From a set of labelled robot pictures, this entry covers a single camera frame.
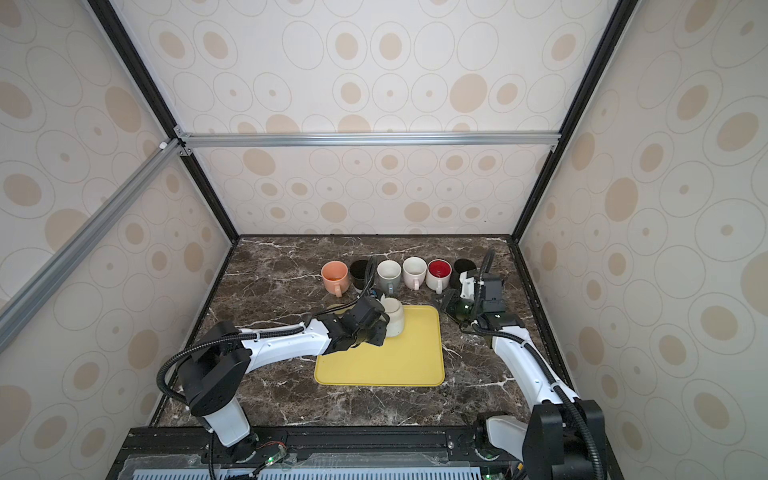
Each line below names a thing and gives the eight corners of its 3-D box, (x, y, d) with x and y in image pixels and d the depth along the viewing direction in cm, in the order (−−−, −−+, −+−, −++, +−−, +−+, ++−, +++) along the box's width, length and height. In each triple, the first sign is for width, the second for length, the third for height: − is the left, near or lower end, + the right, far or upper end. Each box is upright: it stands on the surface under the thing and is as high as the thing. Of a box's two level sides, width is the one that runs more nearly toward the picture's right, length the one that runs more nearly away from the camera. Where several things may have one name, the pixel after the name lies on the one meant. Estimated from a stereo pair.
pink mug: (403, 300, 103) (405, 283, 96) (403, 274, 111) (404, 256, 103) (426, 300, 104) (429, 283, 96) (423, 274, 111) (426, 256, 103)
